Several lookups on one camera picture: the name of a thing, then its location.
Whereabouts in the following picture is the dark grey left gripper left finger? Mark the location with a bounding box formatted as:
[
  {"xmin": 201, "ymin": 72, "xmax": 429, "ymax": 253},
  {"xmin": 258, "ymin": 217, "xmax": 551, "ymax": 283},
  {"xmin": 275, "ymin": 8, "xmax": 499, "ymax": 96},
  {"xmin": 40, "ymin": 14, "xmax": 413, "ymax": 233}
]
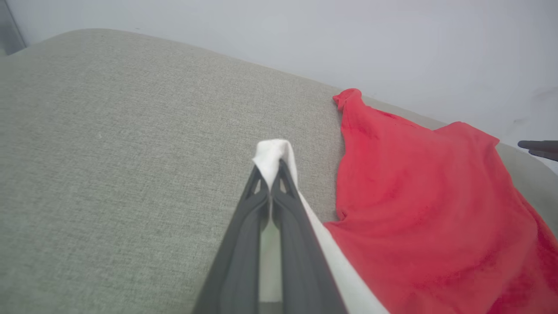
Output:
[{"xmin": 192, "ymin": 166, "xmax": 272, "ymax": 314}]

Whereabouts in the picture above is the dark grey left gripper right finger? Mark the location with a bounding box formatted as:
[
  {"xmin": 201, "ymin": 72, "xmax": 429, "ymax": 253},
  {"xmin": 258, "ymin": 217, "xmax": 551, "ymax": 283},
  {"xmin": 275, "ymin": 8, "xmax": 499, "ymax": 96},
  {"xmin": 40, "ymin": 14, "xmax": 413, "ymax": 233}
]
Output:
[{"xmin": 271, "ymin": 159, "xmax": 348, "ymax": 314}]

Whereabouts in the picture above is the red garment with white stripes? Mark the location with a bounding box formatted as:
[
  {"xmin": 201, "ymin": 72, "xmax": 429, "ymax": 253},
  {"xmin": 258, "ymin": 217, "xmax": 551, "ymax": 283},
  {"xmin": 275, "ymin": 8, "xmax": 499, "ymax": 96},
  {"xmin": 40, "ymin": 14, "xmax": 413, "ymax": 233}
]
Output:
[{"xmin": 252, "ymin": 88, "xmax": 558, "ymax": 314}]

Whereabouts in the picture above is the beige grey fabric sofa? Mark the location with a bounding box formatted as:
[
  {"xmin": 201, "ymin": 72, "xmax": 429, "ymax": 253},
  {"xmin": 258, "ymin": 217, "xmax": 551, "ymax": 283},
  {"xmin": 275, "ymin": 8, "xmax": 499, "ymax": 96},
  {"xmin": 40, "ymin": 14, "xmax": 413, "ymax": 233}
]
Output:
[{"xmin": 0, "ymin": 28, "xmax": 558, "ymax": 314}]

